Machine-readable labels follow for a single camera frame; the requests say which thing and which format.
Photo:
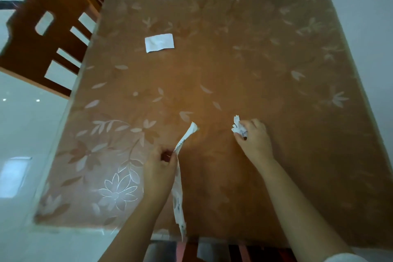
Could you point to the person's left hand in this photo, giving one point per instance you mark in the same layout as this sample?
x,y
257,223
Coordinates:
x,y
158,179

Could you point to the person's right hand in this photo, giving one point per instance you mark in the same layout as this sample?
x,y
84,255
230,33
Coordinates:
x,y
256,145

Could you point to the person's left thumb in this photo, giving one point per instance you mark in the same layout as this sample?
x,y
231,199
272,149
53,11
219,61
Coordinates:
x,y
174,163

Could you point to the person's right thumb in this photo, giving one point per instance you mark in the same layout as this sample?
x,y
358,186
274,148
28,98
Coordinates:
x,y
240,139

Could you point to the small white paper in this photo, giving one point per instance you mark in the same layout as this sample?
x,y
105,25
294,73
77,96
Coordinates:
x,y
238,128

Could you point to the long white paper strip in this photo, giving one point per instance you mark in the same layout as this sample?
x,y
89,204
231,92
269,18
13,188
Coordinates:
x,y
178,197

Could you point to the person's left forearm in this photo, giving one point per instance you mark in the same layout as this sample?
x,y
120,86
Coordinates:
x,y
135,234

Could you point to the person's right forearm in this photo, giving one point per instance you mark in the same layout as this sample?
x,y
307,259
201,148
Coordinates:
x,y
297,209

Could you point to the brown floral tablecloth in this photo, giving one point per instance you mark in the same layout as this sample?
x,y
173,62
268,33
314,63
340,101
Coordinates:
x,y
245,56

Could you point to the striped garment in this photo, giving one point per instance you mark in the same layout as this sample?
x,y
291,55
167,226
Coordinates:
x,y
221,251

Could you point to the flat white paper piece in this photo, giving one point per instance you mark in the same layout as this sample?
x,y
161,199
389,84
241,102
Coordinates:
x,y
159,42

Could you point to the white sleeve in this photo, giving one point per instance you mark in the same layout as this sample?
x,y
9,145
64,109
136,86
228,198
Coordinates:
x,y
342,258

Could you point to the wooden chair with cutout back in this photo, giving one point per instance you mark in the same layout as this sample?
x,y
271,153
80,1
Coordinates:
x,y
26,47

